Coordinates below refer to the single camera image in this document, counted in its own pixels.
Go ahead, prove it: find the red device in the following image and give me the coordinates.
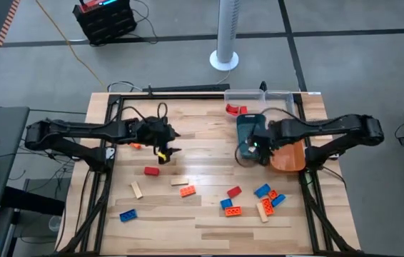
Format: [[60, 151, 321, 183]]
[[79, 0, 117, 12]]

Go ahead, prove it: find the yellow floor cable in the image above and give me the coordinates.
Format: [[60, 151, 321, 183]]
[[34, 0, 107, 89]]

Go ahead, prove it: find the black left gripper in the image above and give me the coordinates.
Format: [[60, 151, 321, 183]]
[[143, 116, 183, 166]]

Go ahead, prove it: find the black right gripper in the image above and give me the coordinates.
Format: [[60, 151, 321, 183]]
[[250, 124, 277, 167]]

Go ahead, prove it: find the teal plastic bin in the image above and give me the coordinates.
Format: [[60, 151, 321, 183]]
[[236, 113, 271, 161]]

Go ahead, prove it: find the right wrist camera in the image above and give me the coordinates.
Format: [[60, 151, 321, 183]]
[[246, 138, 262, 153]]

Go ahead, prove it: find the orange plastic bin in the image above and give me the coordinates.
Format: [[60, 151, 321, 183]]
[[269, 137, 308, 173]]

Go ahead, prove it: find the white tower fan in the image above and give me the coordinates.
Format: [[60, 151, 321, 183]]
[[209, 0, 240, 72]]

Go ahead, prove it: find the clear plastic cup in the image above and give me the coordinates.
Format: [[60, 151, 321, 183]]
[[48, 215, 62, 233]]

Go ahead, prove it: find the black equipment crate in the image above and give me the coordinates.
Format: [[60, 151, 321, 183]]
[[72, 0, 138, 46]]

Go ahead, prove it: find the grey coiled cable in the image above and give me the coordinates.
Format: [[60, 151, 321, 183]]
[[106, 81, 143, 93]]

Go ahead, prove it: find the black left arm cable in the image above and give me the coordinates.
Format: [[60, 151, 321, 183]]
[[111, 102, 169, 124]]

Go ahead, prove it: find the dark grey desk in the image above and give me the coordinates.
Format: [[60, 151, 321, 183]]
[[0, 106, 31, 215]]

